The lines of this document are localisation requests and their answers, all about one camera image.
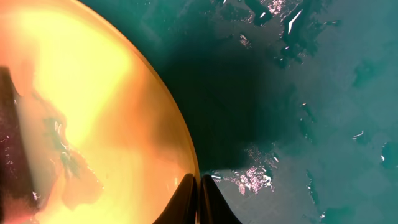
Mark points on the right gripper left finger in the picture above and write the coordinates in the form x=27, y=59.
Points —
x=182, y=207

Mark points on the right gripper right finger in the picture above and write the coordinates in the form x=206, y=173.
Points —
x=213, y=207

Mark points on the yellow-green plate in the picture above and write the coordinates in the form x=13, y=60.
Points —
x=104, y=139

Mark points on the dark sponge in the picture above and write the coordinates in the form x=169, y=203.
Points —
x=17, y=198

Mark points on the teal plastic tray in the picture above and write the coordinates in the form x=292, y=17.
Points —
x=291, y=105

